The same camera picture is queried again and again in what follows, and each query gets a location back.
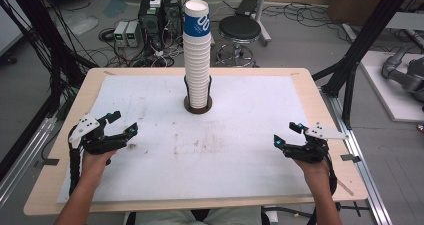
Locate black computer tower white top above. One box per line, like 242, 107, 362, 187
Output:
137, 0, 164, 50

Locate black flat device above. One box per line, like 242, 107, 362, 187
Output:
234, 0, 259, 17

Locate aluminium rail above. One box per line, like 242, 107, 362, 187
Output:
319, 87, 395, 225
0, 115, 58, 210

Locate black frame strut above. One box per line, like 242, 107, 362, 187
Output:
312, 0, 418, 130

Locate thin wooden strip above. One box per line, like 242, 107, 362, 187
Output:
335, 179, 355, 197

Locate white table mat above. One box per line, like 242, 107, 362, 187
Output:
56, 74, 313, 205

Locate stack of white paper cups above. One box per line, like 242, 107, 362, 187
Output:
182, 34, 213, 110

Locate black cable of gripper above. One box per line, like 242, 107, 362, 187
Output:
67, 141, 83, 197
306, 149, 339, 225

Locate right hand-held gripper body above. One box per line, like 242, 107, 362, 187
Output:
283, 122, 349, 165

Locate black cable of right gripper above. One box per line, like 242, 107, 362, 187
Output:
306, 149, 339, 225

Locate black cup holder brown base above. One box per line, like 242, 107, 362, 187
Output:
183, 74, 214, 115

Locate tangle of black floor cables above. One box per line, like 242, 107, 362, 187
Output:
261, 0, 349, 31

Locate white stand post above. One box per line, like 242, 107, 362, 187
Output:
251, 0, 273, 48

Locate cardboard box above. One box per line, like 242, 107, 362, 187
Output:
327, 0, 403, 27

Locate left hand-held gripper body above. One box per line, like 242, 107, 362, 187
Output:
68, 113, 128, 156

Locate black round stool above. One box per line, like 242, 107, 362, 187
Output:
215, 14, 263, 69

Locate person's right hand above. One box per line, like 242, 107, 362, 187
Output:
293, 158, 332, 188

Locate grey power supply unit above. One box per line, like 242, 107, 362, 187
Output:
113, 20, 129, 49
125, 20, 143, 49

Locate black frame post with cables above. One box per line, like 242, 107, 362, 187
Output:
0, 0, 98, 183

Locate person's light trousers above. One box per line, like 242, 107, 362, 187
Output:
125, 206, 268, 225

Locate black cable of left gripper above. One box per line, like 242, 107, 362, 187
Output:
67, 141, 83, 197

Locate clear plastic bag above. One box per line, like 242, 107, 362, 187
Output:
54, 10, 100, 37

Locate white platform board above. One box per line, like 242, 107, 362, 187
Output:
359, 50, 424, 124

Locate person's left hand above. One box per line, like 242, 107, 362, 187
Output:
80, 149, 118, 184

